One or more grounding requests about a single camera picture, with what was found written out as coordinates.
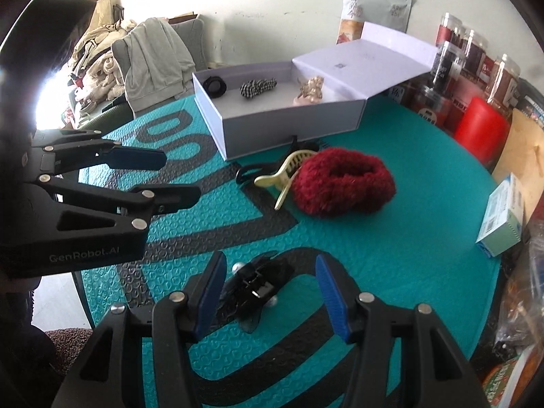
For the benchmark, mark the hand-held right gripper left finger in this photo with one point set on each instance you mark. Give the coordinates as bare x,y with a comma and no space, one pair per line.
210,297

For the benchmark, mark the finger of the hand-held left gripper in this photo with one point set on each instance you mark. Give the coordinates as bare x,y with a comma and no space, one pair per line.
178,197
140,159

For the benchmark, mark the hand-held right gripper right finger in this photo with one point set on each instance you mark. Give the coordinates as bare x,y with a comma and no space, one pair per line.
333,301

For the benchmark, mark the cream hair claw clip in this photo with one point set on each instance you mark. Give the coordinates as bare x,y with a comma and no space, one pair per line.
272,178

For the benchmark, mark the black hair band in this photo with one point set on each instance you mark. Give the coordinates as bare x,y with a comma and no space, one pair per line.
208,87

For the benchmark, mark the red fuzzy scrunchie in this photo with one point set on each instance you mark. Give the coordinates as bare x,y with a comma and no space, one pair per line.
340,187

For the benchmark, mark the white hinged gift box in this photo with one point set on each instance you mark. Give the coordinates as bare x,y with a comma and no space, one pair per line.
276,123

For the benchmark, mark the black white checkered scrunchie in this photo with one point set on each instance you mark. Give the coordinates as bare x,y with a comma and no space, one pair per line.
255,88

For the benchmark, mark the pink round case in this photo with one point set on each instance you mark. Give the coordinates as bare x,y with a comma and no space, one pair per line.
297,101

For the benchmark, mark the clear bear hair clip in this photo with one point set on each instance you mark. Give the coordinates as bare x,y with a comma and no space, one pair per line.
310,87

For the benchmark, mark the green chair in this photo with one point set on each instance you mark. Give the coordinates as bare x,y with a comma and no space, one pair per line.
110,119

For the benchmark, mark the teal embossed table mat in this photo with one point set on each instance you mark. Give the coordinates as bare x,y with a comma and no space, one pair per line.
403,242

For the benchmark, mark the grey hoodie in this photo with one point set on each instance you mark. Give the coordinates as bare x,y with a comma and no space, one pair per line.
157,63

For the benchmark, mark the pile of beige clothes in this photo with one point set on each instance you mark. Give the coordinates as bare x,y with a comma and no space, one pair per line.
97,63

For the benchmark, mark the grey chair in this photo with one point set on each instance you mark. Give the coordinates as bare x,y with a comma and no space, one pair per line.
191,38

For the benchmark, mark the teal white medicine box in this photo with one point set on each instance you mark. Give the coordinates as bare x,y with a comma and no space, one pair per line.
501,221

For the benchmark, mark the clear plastic bag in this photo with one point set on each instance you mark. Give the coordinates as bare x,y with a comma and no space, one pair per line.
522,297

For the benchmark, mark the orange snack tub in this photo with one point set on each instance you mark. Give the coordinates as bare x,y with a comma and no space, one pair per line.
510,380

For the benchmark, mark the clear jar white label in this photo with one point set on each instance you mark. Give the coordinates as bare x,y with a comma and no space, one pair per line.
397,93

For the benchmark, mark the red canister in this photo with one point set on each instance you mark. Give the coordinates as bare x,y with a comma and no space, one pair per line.
480,131

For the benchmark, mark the kraft paper envelope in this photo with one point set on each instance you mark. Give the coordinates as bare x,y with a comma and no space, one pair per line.
522,157

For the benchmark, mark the clear jar dark contents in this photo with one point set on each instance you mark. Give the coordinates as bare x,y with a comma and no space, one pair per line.
446,66

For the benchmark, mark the clear jar amber contents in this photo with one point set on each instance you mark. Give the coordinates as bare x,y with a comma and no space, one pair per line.
501,85

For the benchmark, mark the black printed pouch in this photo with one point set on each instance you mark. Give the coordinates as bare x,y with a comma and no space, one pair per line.
533,108

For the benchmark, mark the grey foil pouch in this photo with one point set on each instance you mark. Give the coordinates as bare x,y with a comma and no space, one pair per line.
378,4

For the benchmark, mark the clear jar red contents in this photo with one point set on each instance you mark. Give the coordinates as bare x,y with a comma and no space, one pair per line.
474,55
448,29

